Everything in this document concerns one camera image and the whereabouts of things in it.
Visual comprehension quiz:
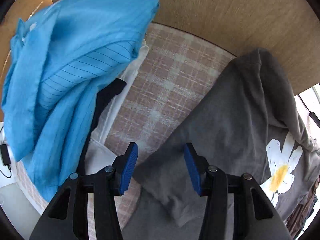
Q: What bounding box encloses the grey daisy print t-shirt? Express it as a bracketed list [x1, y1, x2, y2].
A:
[121, 47, 320, 240]

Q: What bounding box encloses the black power adapter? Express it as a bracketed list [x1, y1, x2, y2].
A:
[0, 144, 12, 167]

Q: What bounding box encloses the black cable with inline switch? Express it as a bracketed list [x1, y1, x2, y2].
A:
[309, 110, 320, 128]

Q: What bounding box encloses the pink plaid blanket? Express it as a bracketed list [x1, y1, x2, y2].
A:
[15, 22, 237, 233]

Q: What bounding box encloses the light wooden board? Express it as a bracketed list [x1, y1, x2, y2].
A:
[44, 0, 320, 95]

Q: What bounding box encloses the white window frame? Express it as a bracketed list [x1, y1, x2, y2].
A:
[295, 82, 320, 120]

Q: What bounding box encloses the pine wood panel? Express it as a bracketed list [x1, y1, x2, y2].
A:
[0, 0, 54, 122]

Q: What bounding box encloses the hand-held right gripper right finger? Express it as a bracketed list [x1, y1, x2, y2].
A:
[184, 142, 292, 240]

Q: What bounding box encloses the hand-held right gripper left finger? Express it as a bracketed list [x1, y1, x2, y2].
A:
[29, 142, 139, 240]

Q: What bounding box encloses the black adapter cable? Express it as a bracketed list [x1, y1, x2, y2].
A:
[0, 126, 13, 179]

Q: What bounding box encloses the dark navy garment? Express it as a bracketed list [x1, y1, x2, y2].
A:
[79, 78, 127, 178]

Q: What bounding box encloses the white garment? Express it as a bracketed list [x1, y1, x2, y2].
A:
[85, 40, 149, 175]

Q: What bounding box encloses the blue striped shirt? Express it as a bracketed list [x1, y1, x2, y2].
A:
[1, 0, 160, 202]

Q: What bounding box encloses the brown garment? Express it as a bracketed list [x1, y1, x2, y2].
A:
[285, 177, 320, 238]

